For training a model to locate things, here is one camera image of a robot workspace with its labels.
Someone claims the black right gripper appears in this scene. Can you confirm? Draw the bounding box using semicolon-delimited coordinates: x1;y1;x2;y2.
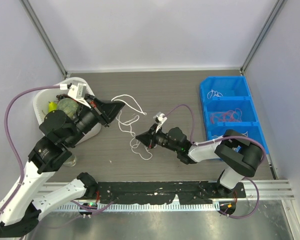
136;123;180;153

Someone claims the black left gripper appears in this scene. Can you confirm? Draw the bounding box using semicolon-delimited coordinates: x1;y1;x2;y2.
66;92;126;146

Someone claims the white thin cable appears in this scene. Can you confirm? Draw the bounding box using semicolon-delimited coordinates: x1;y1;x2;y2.
110;94;154;161
206;88;224;101

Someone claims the pale cable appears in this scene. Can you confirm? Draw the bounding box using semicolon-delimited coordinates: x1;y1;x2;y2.
214;130;249;140

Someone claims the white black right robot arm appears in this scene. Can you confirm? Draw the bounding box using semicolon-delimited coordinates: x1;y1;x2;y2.
136;124;266;198

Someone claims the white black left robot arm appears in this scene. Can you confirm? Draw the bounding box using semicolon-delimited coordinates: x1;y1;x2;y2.
0;94;125;238

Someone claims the white plastic fruit basket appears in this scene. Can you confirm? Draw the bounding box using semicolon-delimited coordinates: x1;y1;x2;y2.
32;77;102;145

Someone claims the green melon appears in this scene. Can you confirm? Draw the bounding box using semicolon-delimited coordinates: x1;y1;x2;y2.
57;97;79;118

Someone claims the dark purple grape bunch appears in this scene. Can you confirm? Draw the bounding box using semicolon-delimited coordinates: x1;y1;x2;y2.
56;94;68;101

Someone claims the green yellow pear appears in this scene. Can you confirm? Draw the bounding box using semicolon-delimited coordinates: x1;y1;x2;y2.
48;101;58;113

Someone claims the clear glass jar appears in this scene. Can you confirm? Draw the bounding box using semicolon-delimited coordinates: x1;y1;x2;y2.
63;154;77;167

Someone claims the blue plastic divided bin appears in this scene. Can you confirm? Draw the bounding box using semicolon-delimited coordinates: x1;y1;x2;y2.
199;76;269;154

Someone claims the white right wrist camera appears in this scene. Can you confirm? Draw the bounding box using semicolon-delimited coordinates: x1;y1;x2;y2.
153;112;168;133

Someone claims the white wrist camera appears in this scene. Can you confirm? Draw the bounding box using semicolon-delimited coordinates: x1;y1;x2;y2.
153;112;168;133
59;80;89;107

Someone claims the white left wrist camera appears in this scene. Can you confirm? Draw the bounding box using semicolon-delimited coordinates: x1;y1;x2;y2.
59;80;89;107

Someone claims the white slotted cable duct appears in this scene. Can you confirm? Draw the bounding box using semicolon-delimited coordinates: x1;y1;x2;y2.
55;201;220;212

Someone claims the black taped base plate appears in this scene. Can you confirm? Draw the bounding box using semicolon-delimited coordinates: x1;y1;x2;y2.
84;181;246;205

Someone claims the left aluminium frame post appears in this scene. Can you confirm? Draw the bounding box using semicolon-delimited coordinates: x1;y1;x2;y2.
19;0;68;79

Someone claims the aluminium corner frame post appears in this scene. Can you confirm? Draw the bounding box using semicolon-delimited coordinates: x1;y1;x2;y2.
239;0;287;76

